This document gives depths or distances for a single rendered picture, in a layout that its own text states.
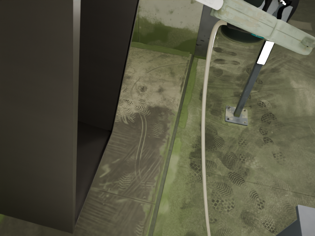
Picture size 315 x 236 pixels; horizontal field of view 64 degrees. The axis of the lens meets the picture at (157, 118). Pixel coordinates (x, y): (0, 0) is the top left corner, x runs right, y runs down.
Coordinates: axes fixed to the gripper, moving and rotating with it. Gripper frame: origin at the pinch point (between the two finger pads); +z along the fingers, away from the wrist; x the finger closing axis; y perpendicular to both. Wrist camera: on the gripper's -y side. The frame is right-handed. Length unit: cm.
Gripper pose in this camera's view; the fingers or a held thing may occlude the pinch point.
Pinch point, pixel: (266, 33)
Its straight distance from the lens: 72.2
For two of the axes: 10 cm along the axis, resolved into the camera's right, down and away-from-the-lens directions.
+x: -8.7, -1.3, -4.7
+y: -3.7, -4.6, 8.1
